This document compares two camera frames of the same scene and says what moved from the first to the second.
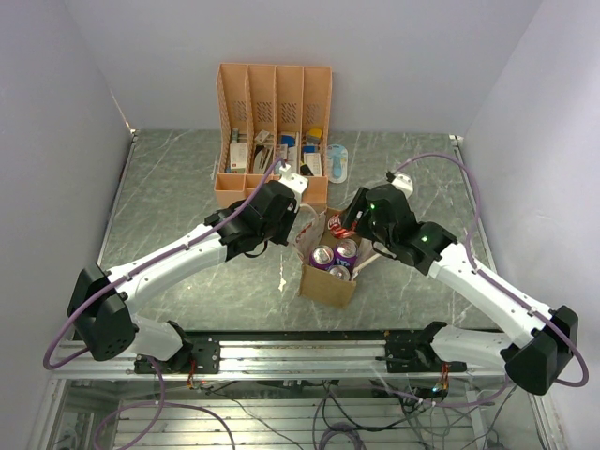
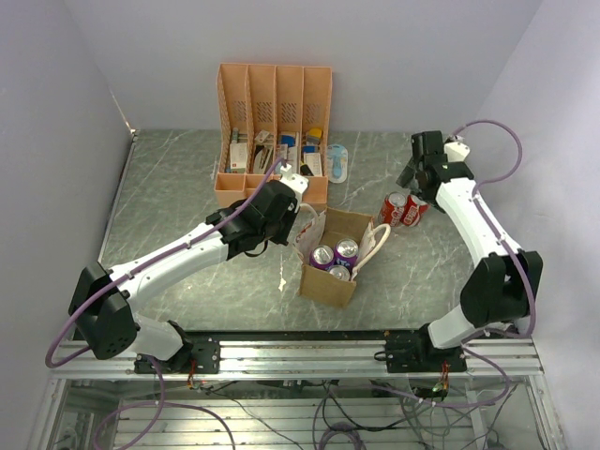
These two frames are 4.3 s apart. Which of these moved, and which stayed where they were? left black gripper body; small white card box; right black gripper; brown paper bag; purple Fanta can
Moved: right black gripper
Stayed: purple Fanta can; brown paper bag; left black gripper body; small white card box
